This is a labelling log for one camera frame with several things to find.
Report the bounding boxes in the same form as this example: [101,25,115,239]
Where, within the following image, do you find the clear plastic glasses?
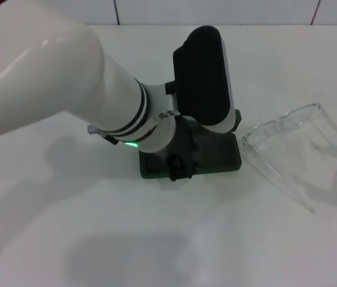
[241,102,337,213]

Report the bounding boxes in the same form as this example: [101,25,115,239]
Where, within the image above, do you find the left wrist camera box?
[172,25,237,135]

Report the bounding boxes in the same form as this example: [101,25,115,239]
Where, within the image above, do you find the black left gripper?
[165,115,209,182]

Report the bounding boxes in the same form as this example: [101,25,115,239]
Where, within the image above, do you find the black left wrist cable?
[99,133,118,146]

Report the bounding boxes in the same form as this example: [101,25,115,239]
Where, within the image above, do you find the green glasses case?
[140,109,243,180]

